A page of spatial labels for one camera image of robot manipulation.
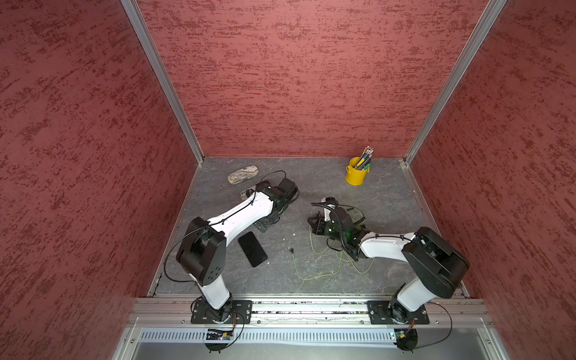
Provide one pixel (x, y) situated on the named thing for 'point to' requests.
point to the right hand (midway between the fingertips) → (307, 224)
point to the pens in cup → (364, 160)
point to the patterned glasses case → (243, 174)
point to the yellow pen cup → (354, 176)
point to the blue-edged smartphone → (262, 224)
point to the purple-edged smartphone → (253, 249)
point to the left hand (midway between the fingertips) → (271, 218)
